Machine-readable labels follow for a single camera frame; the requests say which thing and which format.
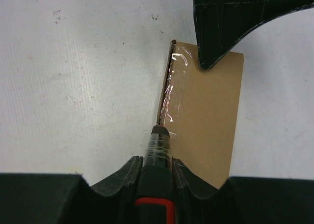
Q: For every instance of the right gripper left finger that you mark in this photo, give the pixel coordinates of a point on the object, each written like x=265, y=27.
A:
x=33, y=198

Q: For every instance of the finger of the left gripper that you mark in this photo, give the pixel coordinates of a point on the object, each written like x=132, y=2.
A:
x=221, y=24

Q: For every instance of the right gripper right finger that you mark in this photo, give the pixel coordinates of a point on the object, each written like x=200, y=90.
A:
x=242, y=200

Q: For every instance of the red black utility knife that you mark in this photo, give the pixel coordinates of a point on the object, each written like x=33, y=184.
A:
x=154, y=195

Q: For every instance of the brown cardboard express box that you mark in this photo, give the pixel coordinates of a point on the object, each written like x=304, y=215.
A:
x=199, y=109

